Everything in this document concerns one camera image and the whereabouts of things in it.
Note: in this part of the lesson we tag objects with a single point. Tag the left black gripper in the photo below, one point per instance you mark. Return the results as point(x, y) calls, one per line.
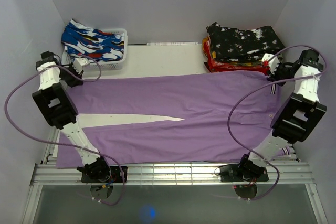
point(74, 82)

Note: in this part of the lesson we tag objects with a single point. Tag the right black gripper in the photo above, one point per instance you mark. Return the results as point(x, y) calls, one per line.
point(273, 77)

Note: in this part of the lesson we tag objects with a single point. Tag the purple trousers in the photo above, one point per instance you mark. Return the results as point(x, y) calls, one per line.
point(212, 117)

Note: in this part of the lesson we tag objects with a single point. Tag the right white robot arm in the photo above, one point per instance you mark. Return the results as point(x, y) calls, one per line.
point(297, 117)

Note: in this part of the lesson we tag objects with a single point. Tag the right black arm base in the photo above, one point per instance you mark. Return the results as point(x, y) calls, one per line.
point(232, 173)

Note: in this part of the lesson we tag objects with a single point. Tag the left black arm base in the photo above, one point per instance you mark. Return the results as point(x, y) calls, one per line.
point(114, 174)

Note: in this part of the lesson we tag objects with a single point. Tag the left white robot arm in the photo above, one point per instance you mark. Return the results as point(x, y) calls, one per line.
point(60, 112)

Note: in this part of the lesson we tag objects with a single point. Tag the blue patterned trousers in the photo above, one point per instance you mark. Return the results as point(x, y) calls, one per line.
point(102, 46)

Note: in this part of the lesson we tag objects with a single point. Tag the black white patterned folded trousers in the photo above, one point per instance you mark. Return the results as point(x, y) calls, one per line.
point(233, 45)

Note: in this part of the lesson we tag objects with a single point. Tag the red folded trousers stack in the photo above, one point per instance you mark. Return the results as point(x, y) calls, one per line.
point(213, 66)

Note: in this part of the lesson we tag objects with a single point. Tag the white plastic basket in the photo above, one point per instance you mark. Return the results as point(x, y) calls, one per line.
point(111, 65)

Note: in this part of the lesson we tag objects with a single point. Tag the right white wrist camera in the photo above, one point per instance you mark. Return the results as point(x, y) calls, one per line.
point(271, 62)

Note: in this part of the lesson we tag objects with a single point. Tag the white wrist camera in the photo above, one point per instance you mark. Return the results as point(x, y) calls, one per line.
point(79, 64)
point(271, 62)

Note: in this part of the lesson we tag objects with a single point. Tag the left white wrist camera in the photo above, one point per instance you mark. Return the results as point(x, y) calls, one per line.
point(79, 64)

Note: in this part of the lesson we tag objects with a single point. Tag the aluminium rail frame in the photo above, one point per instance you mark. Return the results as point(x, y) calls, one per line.
point(292, 171)

